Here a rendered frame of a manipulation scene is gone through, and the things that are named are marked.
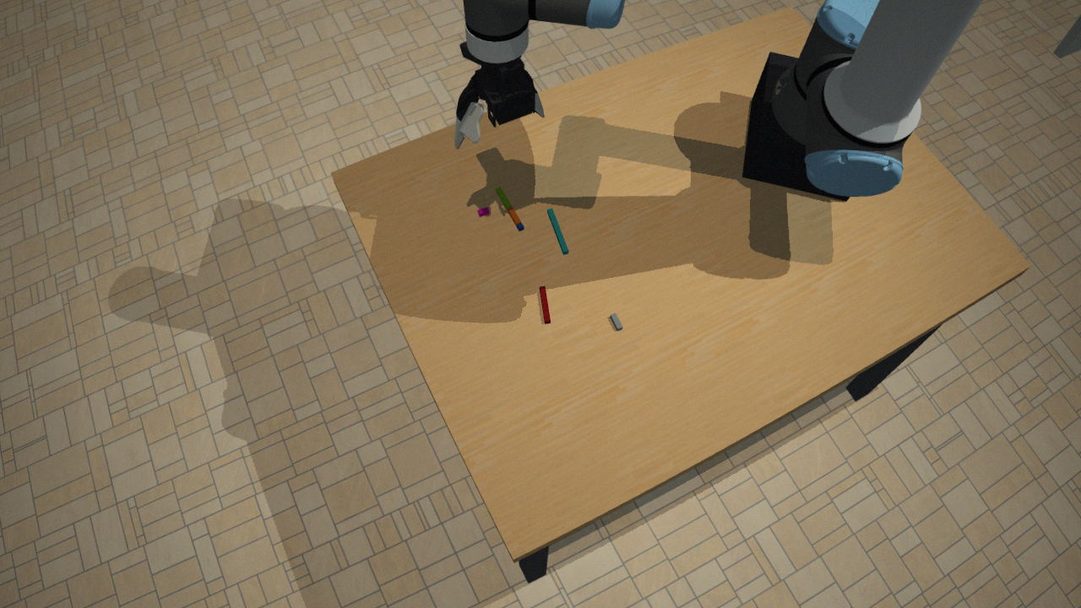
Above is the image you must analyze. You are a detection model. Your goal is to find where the turquoise rod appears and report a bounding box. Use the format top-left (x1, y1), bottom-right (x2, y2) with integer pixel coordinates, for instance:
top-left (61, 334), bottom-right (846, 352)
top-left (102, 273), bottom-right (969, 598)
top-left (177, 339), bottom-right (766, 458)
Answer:
top-left (547, 209), bottom-right (568, 255)

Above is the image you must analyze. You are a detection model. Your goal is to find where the green rectangular bar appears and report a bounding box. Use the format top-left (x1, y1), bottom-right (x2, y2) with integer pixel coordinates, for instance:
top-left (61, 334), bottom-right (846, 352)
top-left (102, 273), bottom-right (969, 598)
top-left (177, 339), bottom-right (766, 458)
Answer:
top-left (496, 187), bottom-right (512, 210)

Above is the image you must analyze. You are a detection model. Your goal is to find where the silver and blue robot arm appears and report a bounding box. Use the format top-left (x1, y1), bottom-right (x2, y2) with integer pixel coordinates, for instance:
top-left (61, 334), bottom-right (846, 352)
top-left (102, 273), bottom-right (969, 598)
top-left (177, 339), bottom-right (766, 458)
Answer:
top-left (461, 0), bottom-right (983, 197)

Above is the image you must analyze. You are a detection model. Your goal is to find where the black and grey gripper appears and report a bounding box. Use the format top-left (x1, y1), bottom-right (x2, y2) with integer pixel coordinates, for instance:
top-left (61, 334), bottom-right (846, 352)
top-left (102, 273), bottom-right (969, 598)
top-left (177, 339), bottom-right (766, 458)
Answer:
top-left (454, 55), bottom-right (545, 149)

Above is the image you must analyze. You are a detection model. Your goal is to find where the dark red rod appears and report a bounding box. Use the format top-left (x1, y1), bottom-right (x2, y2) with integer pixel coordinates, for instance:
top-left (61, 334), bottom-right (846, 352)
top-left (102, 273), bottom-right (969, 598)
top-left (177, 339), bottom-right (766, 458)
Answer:
top-left (541, 286), bottom-right (551, 323)

